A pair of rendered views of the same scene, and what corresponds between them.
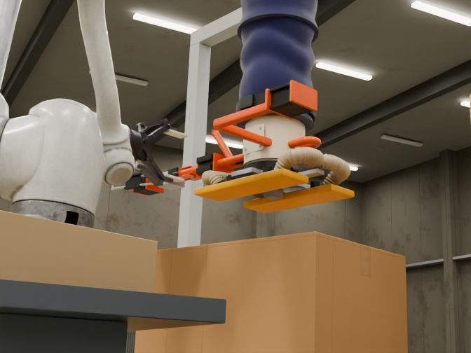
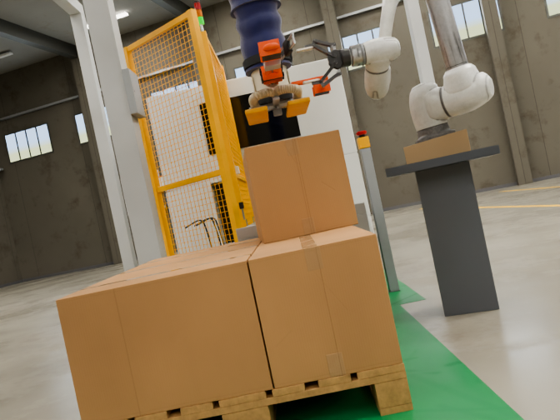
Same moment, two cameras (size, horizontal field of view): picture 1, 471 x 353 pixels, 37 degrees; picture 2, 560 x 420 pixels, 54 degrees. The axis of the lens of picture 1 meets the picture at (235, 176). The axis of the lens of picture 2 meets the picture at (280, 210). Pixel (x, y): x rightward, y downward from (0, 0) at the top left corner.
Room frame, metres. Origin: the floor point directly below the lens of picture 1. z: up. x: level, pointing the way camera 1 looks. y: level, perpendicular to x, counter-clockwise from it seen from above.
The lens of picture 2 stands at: (3.84, 1.55, 0.69)
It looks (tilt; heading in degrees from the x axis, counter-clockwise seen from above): 0 degrees down; 222
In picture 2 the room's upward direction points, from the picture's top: 12 degrees counter-clockwise
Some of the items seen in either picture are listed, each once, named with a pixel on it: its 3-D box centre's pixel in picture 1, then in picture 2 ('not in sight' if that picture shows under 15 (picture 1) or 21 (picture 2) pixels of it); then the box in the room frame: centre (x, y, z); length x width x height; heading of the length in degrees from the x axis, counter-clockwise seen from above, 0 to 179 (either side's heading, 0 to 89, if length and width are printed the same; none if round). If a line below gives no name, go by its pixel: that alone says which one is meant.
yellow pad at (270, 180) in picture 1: (249, 181); (297, 104); (1.84, -0.04, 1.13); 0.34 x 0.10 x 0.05; 43
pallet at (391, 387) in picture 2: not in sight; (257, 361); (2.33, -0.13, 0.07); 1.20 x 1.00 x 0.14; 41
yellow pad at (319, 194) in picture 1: (296, 194); (257, 112); (1.97, -0.18, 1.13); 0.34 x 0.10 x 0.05; 43
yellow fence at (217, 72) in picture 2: not in sight; (237, 171); (0.57, -1.83, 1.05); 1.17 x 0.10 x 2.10; 41
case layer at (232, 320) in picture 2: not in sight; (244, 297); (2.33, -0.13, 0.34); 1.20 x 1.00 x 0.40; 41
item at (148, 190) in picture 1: (148, 185); (269, 50); (2.35, 0.30, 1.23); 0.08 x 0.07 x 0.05; 43
